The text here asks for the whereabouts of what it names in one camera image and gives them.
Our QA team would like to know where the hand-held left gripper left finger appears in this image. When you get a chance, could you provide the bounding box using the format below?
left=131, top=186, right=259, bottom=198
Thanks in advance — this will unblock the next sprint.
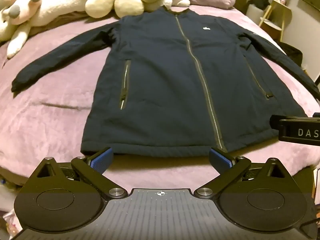
left=30, top=147, right=128, bottom=200

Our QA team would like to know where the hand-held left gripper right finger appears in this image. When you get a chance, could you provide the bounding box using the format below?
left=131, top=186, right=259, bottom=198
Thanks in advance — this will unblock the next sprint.
left=194, top=148, right=288, bottom=200

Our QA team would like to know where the pink fleece bed blanket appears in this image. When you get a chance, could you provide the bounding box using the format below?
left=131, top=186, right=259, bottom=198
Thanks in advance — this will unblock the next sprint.
left=0, top=5, right=320, bottom=188

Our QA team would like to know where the navy zip jacket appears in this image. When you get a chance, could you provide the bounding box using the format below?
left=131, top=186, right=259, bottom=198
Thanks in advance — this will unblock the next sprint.
left=11, top=6, right=320, bottom=158

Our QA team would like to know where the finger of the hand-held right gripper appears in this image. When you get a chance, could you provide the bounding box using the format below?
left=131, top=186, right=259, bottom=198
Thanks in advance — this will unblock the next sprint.
left=269, top=114, right=310, bottom=132

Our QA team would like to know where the dark cloth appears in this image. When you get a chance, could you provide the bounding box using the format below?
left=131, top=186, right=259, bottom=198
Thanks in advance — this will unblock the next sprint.
left=247, top=0, right=271, bottom=10

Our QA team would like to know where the brown blanket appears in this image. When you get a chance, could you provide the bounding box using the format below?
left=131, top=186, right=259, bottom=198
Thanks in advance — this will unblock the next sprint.
left=29, top=11, right=120, bottom=37

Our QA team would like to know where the white plush unicorn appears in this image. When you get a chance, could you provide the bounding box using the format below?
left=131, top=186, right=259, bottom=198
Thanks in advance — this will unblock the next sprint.
left=0, top=0, right=88, bottom=58

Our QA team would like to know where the gold side table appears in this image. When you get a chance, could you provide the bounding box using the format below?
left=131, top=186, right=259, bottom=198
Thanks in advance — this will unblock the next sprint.
left=258, top=0, right=293, bottom=42

